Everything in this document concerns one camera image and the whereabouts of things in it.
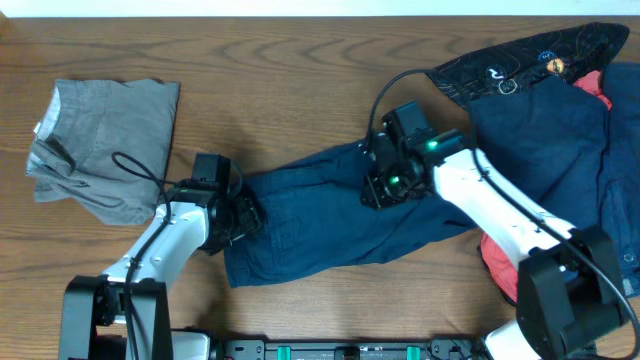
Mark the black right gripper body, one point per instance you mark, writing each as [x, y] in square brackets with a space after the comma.
[394, 185]

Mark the navy blue shorts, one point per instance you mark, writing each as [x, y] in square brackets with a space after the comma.
[314, 220]

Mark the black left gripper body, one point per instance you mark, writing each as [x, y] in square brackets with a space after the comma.
[248, 216]

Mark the blue denim jeans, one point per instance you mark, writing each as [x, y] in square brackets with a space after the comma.
[620, 203]

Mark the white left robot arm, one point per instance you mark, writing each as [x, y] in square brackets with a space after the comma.
[124, 314]

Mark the black patterned shorts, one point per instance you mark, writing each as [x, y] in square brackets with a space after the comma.
[518, 65]

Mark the dark blue garment in pile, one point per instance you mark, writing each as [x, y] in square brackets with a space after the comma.
[548, 141]

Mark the red garment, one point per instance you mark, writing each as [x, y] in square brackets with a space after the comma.
[502, 271]

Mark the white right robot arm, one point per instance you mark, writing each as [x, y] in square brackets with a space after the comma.
[569, 291]

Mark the folded grey shorts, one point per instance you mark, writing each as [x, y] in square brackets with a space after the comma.
[86, 122]

